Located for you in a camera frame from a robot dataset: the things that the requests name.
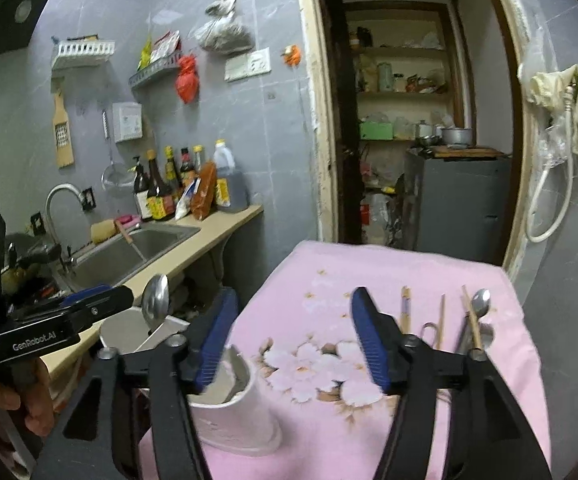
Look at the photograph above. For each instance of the clear bag with dark contents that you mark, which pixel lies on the clear bag with dark contents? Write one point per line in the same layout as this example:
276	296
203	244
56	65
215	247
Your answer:
224	35

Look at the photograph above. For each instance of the yellow sponge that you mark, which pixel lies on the yellow sponge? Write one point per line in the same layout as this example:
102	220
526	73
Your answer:
104	231

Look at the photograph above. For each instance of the small clear bottle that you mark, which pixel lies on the small clear bottle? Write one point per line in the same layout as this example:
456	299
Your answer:
198	157

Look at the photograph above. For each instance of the beige kitchen counter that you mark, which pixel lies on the beige kitchen counter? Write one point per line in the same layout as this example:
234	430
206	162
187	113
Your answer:
219	230

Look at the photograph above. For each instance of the wooden door frame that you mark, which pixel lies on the wooden door frame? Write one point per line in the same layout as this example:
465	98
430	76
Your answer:
319	110

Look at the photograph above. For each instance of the white wall socket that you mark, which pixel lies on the white wall socket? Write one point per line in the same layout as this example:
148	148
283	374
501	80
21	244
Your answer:
249	64

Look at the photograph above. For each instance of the white utensil holder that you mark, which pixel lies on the white utensil holder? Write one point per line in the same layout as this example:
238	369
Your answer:
249	410

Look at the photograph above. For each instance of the wooden board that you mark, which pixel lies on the wooden board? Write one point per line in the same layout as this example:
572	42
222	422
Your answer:
464	151

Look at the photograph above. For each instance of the metal spoon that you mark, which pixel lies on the metal spoon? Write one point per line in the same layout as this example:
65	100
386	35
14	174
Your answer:
480	302
156	295

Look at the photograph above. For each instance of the dark wooden door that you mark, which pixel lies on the dark wooden door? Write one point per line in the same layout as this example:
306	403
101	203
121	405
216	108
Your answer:
339	110

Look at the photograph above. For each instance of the red-capped sauce bottle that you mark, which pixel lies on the red-capped sauce bottle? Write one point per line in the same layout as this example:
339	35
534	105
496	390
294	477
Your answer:
186	165

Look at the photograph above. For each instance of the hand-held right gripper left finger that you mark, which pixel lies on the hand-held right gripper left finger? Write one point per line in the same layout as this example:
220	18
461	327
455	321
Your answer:
216	340

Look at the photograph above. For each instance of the red plastic bag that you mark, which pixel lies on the red plastic bag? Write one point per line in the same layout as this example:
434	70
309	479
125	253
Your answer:
188	80

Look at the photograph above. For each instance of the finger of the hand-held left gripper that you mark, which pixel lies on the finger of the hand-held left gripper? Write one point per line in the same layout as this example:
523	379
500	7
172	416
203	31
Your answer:
86	294
104	305

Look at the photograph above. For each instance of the steel sink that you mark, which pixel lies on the steel sink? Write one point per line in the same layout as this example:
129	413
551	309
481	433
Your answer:
119	255

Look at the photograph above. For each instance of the person's left hand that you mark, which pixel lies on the person's left hand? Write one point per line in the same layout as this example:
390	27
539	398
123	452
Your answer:
39	400

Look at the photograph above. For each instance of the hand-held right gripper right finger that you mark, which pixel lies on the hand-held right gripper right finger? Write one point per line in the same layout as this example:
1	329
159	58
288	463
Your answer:
369	335

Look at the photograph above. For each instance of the metal faucet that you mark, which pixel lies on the metal faucet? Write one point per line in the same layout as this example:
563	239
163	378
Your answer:
56	195

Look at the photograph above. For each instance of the pink floral tablecloth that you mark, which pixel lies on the pink floral tablecloth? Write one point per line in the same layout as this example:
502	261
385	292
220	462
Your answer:
319	280

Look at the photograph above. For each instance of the clear plastic bag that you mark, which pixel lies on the clear plastic bag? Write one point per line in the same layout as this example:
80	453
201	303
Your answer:
554	140

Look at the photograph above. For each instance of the white wall rack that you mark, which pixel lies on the white wall rack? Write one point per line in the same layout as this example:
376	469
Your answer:
84	52

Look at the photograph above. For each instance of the metal strainer ladle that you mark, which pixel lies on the metal strainer ladle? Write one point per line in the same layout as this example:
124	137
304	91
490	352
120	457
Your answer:
114	177

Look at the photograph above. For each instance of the wooden grater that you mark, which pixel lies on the wooden grater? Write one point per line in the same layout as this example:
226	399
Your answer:
63	135

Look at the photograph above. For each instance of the wooden shelf unit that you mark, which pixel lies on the wooden shelf unit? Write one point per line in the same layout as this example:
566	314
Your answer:
404	95

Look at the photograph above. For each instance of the yellow packet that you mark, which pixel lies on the yellow packet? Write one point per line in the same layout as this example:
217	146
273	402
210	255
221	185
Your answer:
145	55

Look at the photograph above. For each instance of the orange packet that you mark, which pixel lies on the orange packet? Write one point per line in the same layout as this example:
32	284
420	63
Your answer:
205	190

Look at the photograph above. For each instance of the dark sauce bottle yellow label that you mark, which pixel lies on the dark sauce bottle yellow label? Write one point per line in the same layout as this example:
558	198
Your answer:
159	195

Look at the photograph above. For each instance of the green box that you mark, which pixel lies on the green box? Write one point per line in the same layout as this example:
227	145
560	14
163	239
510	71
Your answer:
375	130

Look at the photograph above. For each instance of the pink soap dish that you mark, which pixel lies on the pink soap dish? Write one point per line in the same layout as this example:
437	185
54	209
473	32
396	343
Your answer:
126	219

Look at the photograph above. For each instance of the white wall box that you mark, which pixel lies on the white wall box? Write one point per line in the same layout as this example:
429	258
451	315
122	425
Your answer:
127	121

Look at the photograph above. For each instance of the large plastic oil jug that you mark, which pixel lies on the large plastic oil jug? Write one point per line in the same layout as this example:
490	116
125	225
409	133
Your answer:
231	185

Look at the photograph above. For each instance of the white plastic bag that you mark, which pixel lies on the white plastic bag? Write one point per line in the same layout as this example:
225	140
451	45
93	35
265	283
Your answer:
376	215

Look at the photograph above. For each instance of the grey cabinet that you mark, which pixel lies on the grey cabinet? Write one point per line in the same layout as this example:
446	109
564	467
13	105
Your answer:
454	210

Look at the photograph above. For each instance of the grey wall shelf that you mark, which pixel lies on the grey wall shelf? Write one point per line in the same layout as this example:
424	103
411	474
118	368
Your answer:
154	70

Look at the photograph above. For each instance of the white and blue packet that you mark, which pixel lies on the white and blue packet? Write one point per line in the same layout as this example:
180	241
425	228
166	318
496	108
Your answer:
186	200

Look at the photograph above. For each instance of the yellow-capped sauce bottle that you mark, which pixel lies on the yellow-capped sauce bottle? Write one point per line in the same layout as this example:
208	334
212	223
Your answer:
171	170

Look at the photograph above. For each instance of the wooden chopstick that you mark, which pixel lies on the wooden chopstick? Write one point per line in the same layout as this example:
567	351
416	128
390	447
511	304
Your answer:
441	320
470	315
406	310

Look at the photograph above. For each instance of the metal pot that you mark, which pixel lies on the metal pot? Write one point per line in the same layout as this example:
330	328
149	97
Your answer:
456	136

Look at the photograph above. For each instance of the black wall socket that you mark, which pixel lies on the black wall socket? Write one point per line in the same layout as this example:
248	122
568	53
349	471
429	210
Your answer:
88	199

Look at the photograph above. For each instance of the small metal bowl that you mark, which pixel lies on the small metal bowl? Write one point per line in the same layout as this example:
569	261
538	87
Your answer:
427	140

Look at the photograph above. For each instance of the red and white packet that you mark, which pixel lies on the red and white packet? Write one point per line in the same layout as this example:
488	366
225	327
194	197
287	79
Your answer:
165	45

